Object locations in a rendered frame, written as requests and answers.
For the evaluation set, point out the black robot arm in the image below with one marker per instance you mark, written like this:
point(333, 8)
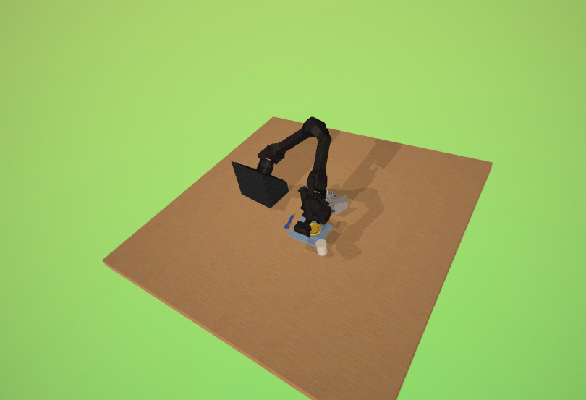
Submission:
point(317, 179)

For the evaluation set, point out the grey dish rack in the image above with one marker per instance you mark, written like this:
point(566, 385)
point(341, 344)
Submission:
point(337, 204)

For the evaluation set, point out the blue-grey mat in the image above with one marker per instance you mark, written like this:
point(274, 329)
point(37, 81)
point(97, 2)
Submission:
point(325, 229)

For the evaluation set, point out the olive-gold round plate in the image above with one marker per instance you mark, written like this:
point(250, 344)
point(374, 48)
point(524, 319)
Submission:
point(316, 228)

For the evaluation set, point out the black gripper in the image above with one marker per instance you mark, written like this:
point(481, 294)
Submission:
point(304, 227)

